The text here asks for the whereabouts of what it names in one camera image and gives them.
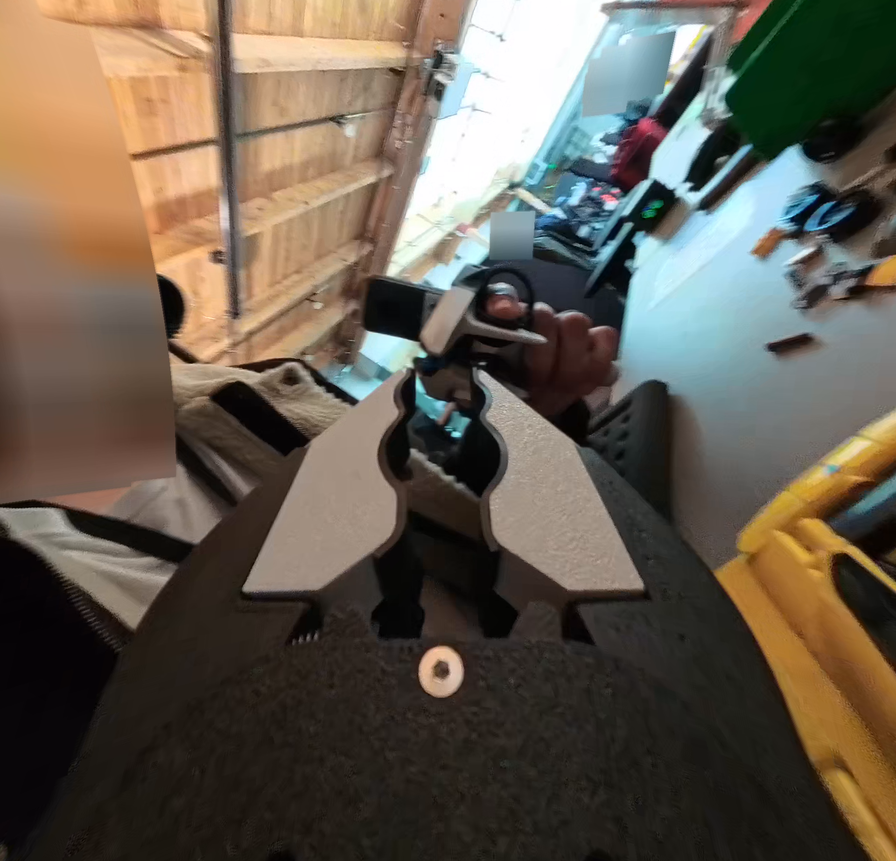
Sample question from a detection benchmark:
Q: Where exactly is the black wheel hub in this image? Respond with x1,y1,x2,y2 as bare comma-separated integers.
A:
819,189,884,242
780,182,841,232

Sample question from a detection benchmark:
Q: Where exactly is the dark perforated panel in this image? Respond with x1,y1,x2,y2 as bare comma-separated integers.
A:
588,379,674,519

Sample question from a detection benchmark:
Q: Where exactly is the yellow brick car model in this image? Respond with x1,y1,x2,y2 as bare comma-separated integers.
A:
714,409,896,861

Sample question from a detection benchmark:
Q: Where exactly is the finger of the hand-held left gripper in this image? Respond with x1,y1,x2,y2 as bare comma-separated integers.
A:
420,364,484,410
419,287,548,358

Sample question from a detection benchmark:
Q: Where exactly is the white ceiling device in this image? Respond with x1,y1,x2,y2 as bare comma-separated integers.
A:
420,38,480,120

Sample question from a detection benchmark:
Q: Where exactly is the pile of yellow black pieces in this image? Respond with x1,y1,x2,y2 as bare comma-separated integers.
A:
752,224,896,354

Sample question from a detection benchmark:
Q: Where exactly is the green plastic bin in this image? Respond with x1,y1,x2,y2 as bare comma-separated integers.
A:
724,0,896,162

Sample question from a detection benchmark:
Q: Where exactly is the black background table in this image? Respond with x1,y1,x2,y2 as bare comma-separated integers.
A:
532,245,624,330

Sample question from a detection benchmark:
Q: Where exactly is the light grey hoodie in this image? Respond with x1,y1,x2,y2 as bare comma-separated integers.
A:
0,455,239,631

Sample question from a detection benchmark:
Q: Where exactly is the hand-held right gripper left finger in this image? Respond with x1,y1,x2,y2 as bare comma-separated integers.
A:
241,369,424,638

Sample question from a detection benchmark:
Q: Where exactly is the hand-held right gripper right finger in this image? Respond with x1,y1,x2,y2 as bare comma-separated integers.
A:
475,371,646,617

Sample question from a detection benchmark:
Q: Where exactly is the grey desk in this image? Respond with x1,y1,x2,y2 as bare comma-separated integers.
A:
616,105,896,568

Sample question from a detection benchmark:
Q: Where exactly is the black fleece-lined jacket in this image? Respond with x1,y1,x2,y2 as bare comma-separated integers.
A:
0,360,361,855

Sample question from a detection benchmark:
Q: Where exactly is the small digital display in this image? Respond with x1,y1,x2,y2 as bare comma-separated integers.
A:
626,178,676,235

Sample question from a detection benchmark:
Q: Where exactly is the black toy tire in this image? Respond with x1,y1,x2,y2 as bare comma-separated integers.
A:
801,119,865,165

